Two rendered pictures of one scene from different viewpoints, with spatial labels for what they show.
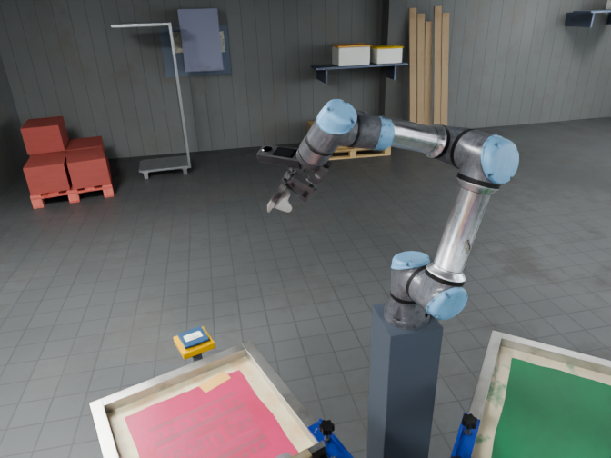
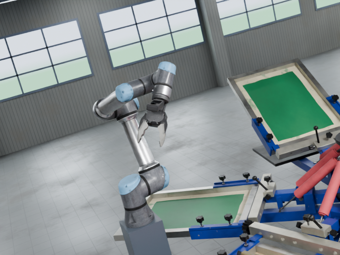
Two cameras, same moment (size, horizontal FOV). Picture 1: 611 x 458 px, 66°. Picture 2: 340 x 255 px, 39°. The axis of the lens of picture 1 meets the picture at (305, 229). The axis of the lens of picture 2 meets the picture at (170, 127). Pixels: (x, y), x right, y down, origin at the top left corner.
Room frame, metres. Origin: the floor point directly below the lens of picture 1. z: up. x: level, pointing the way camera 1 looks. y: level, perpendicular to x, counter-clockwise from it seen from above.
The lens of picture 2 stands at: (1.30, 1.91, 2.19)
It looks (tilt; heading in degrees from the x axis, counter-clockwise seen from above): 14 degrees down; 263
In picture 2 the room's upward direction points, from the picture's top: 14 degrees counter-clockwise
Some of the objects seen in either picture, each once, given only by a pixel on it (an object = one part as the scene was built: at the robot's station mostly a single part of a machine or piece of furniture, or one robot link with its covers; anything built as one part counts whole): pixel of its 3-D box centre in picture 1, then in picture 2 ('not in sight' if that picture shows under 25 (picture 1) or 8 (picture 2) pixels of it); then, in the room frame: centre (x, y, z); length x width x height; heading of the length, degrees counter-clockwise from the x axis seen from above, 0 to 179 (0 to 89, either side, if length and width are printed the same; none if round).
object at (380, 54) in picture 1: (385, 54); not in sight; (7.79, -1.35, 1.43); 0.43 x 0.35 x 0.24; 101
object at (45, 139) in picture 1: (68, 155); not in sight; (6.16, 3.15, 0.42); 1.51 x 1.19 x 0.85; 11
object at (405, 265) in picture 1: (410, 273); (132, 189); (1.29, -0.33, 1.37); 0.13 x 0.12 x 0.14; 24
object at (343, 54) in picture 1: (350, 54); not in sight; (7.68, -0.79, 1.45); 0.52 x 0.43 x 0.29; 101
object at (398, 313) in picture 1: (406, 303); (137, 211); (1.29, -0.33, 1.25); 0.15 x 0.15 x 0.10
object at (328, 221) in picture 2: not in sight; (324, 231); (0.49, -0.01, 1.02); 0.17 x 0.06 x 0.05; 31
